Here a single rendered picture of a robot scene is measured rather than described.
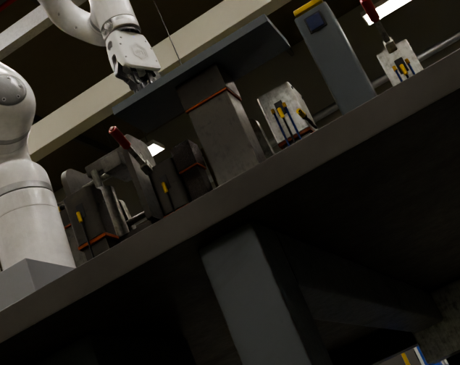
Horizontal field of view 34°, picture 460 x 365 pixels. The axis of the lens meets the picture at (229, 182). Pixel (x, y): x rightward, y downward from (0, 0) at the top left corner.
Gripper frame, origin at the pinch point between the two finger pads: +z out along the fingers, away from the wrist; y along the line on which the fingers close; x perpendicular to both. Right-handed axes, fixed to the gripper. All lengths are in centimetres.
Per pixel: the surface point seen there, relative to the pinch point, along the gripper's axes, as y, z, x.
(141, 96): -5.3, 3.7, -3.8
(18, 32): 133, -213, 212
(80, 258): -4.8, 21.3, 33.4
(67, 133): 221, -210, 311
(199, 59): 0.6, 3.2, -16.8
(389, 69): 31, 17, -37
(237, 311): -38, 62, -38
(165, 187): 5.2, 16.8, 9.9
